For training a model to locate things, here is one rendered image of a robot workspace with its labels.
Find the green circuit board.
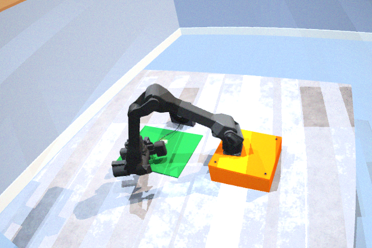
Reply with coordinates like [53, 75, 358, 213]
[139, 126, 203, 178]

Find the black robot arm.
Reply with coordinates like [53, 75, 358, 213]
[112, 83, 244, 177]

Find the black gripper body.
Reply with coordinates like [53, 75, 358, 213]
[120, 141, 167, 161]

